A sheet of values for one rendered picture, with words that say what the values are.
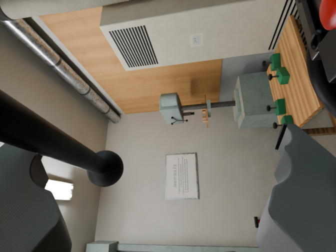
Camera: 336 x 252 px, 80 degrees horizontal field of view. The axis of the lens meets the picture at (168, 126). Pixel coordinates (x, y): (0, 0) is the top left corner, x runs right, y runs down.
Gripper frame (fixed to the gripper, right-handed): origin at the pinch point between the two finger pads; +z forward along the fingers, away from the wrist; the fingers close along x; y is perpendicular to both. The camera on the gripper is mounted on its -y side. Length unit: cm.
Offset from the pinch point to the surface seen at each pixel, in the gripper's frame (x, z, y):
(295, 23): 83, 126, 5
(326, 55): 13.9, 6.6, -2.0
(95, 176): -5.9, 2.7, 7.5
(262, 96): 103, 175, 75
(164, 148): 5, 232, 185
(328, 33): 13.7, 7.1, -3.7
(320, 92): 22.4, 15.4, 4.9
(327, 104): 23.0, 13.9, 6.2
